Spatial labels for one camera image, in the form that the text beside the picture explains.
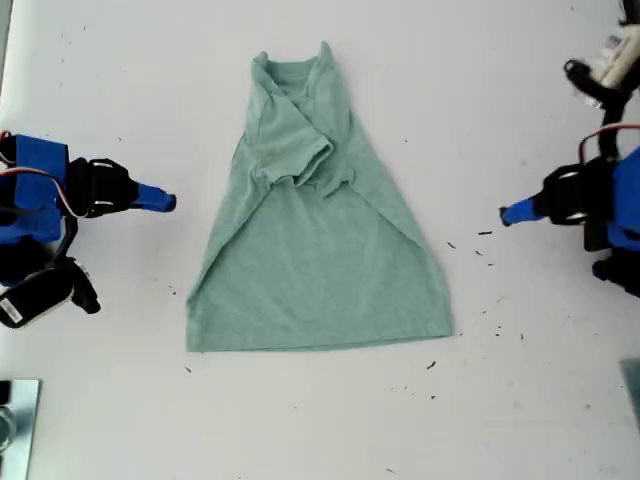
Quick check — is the red white servo wire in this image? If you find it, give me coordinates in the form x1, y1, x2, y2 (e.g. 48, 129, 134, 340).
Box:
0, 130, 81, 220
578, 120, 640, 167

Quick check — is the black white camera box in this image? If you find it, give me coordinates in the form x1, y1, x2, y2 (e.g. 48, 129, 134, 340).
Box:
601, 28, 640, 90

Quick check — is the green t-shirt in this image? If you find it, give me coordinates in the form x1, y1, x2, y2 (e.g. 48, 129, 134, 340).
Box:
185, 40, 455, 354

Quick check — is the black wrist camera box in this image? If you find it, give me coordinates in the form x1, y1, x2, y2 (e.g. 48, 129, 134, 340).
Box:
0, 268, 77, 330

